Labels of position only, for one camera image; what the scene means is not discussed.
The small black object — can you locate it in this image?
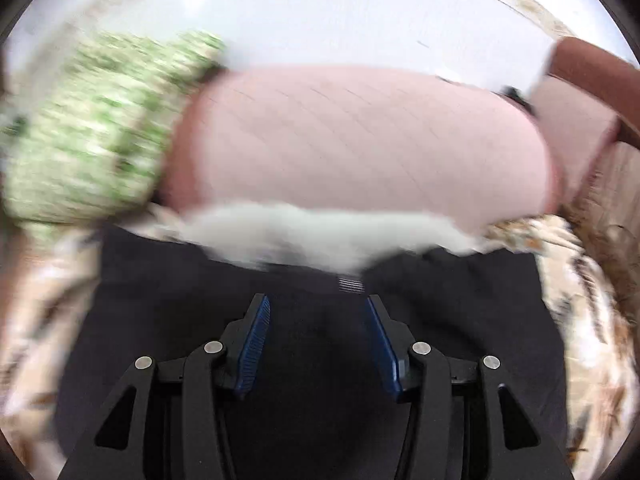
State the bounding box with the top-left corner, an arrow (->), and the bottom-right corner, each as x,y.
502,86 -> 533,112

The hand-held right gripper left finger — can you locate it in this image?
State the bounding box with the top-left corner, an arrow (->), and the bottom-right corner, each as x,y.
60,293 -> 273,480

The beige striped cushion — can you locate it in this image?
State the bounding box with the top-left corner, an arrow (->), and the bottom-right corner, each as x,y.
567,141 -> 640,281

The small pink pillow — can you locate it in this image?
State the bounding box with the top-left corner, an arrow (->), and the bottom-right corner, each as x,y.
529,76 -> 622,207

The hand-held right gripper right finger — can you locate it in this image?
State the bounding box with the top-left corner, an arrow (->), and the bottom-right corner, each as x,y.
366,295 -> 575,480

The brown headboard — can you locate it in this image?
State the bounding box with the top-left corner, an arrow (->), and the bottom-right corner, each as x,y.
546,36 -> 640,151

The large pink quilt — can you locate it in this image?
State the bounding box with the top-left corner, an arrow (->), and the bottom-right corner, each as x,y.
159,64 -> 562,233

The black coat with fur collar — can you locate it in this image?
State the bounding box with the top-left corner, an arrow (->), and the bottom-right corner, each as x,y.
52,199 -> 572,480

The leaf print bed sheet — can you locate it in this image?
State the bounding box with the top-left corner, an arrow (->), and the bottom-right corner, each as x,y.
0,204 -> 640,472

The green checked blanket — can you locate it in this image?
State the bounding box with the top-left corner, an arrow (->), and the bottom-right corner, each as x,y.
0,30 -> 230,242

